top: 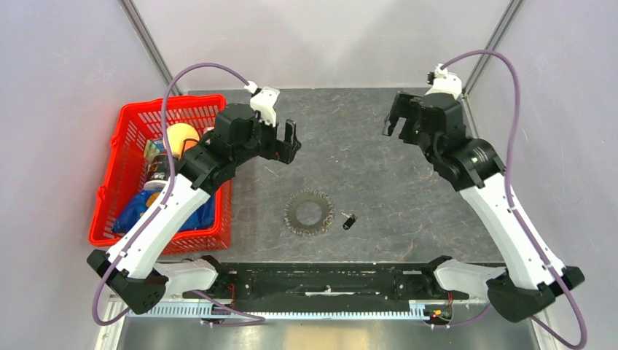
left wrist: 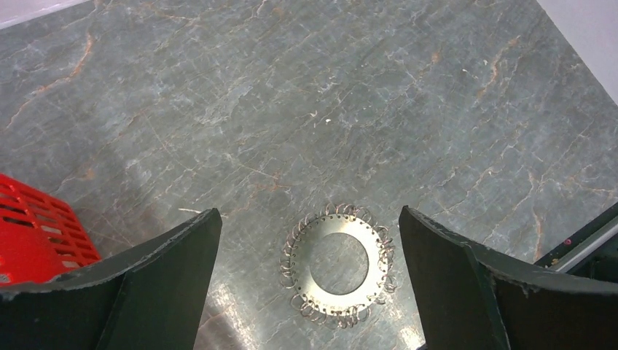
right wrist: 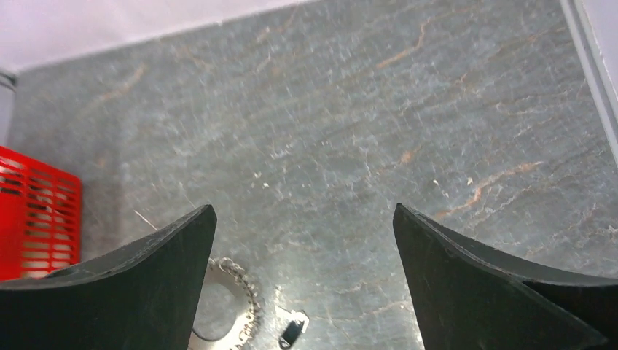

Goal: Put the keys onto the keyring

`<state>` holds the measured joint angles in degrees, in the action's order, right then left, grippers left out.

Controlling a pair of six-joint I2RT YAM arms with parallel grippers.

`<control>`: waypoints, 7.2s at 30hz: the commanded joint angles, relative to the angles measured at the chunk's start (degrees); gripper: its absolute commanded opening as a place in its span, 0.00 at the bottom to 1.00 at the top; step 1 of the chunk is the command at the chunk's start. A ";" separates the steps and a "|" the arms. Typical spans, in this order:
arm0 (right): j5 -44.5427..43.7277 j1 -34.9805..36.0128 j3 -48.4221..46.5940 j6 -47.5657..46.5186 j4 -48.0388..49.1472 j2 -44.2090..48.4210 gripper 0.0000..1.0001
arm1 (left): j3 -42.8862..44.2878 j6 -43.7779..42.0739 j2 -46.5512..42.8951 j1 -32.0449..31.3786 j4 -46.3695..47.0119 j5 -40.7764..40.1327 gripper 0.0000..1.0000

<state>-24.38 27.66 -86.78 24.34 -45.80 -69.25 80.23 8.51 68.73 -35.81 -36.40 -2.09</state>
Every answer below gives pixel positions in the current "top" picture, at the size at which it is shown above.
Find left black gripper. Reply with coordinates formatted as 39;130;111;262
232;110;301;166

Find small black key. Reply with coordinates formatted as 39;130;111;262
342;212;357;230

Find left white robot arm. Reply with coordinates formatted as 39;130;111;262
87;104;302;314

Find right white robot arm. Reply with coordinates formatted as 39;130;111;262
383;93;584;322

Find yellow ball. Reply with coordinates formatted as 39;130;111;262
163;122;200;159

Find black can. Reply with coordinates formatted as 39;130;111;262
143;153;171;191

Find colourful small box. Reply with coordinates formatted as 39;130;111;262
143;139;165;162

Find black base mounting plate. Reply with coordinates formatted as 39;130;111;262
200;255;468;314

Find red plastic basket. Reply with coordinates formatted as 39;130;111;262
88;94;232;254

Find blue Doritos chip bag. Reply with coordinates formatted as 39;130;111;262
112;190;215;235

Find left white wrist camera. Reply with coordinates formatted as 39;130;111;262
244;80;281;128

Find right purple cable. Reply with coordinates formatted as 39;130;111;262
442;50;589;350

